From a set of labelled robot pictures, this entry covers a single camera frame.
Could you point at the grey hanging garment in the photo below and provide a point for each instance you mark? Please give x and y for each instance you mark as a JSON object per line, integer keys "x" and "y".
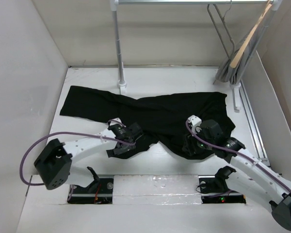
{"x": 231, "y": 69}

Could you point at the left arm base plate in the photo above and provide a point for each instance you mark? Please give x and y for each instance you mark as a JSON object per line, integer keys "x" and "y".
{"x": 102, "y": 195}

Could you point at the wooden hanger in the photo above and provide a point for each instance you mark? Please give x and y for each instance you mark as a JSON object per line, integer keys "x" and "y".
{"x": 240, "y": 52}

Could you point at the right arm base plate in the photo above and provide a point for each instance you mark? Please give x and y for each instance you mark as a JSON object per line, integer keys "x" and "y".
{"x": 213, "y": 194}

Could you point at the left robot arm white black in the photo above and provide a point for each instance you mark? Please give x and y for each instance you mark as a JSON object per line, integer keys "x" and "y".
{"x": 55, "y": 164}

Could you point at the black trousers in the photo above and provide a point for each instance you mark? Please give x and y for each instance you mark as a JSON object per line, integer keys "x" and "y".
{"x": 162, "y": 118}

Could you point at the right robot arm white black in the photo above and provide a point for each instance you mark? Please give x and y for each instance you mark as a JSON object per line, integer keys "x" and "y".
{"x": 245, "y": 173}

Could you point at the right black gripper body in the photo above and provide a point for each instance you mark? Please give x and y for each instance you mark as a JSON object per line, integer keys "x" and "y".
{"x": 197, "y": 146}

